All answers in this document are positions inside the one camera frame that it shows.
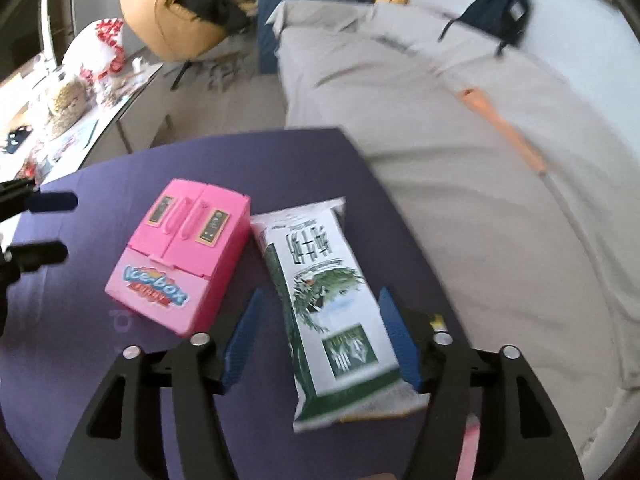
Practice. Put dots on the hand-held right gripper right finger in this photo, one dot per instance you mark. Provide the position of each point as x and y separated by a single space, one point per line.
400 345

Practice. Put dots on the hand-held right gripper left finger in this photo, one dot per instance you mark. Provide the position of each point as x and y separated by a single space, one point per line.
245 340

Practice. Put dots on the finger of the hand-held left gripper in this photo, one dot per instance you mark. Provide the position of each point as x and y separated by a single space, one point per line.
40 256
50 201

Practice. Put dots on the white green snack bag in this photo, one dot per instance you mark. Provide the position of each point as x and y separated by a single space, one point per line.
325 300

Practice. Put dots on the cluttered side table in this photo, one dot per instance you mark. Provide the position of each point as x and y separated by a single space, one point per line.
75 140

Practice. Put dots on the clear popcorn jar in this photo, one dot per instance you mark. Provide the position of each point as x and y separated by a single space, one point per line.
67 102

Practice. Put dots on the pink toy fridge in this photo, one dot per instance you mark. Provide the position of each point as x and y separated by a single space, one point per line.
175 260

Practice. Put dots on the purple table mat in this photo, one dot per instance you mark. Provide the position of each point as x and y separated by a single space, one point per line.
100 370

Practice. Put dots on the grey covered sofa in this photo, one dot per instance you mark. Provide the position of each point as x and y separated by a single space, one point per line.
475 210

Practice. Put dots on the white red printed bag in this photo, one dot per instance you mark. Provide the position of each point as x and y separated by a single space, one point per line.
95 45

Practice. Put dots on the tan chair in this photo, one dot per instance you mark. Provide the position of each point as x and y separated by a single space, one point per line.
155 15

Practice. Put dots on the orange back scratcher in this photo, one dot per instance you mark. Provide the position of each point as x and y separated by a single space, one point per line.
492 115

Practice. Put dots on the black clothing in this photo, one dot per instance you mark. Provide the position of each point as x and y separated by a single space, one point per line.
215 12

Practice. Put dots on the dark blue backpack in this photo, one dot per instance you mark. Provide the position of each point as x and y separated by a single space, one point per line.
500 7

